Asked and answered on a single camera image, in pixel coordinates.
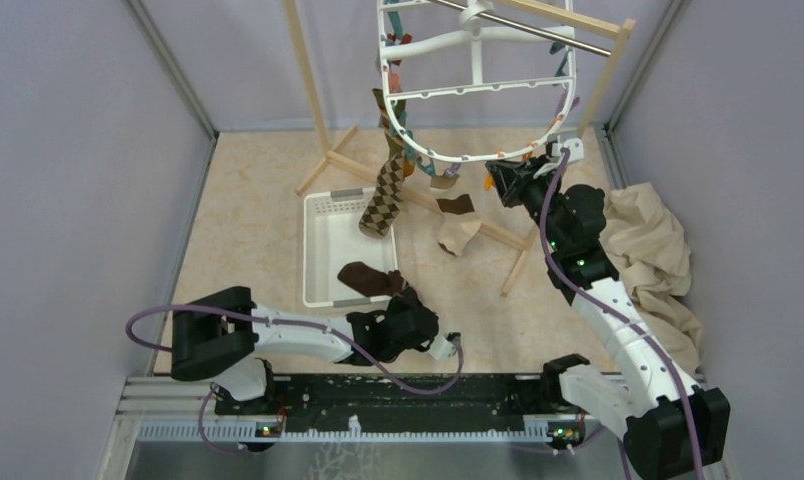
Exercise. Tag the wooden drying rack frame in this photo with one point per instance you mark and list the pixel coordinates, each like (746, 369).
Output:
(416, 187)

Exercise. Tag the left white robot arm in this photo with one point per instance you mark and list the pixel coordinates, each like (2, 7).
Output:
(219, 341)

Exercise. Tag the white round clip hanger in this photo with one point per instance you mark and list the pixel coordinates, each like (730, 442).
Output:
(394, 47)

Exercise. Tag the beige brown sock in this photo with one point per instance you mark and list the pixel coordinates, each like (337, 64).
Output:
(461, 222)

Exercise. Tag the orange green sock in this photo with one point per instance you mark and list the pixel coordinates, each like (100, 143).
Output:
(396, 145)

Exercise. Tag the wrist white camera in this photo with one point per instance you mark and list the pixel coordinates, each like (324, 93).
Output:
(444, 347)
(561, 147)

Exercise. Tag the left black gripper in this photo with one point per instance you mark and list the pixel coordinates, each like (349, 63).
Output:
(406, 299)

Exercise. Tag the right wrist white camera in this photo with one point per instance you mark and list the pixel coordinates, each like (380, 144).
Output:
(561, 147)

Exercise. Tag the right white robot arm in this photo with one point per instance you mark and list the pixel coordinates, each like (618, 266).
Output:
(667, 424)

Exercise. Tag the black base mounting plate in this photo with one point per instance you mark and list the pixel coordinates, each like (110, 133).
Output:
(473, 403)

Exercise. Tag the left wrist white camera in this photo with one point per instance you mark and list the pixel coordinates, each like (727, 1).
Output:
(444, 347)

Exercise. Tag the white slotted cable duct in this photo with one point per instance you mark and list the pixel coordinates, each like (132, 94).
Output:
(250, 431)

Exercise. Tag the metal hanging rod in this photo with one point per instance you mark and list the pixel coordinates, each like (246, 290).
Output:
(479, 24)

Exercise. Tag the brown checkered sock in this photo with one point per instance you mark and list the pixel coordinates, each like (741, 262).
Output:
(385, 203)

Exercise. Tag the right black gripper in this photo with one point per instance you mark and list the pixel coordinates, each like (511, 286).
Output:
(519, 175)

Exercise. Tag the beige crumpled cloth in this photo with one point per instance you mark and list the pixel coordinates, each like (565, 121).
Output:
(646, 243)

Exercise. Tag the dark brown sock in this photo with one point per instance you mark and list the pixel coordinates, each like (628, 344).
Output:
(370, 282)

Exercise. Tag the white plastic basket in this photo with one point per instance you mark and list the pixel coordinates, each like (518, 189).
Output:
(331, 239)

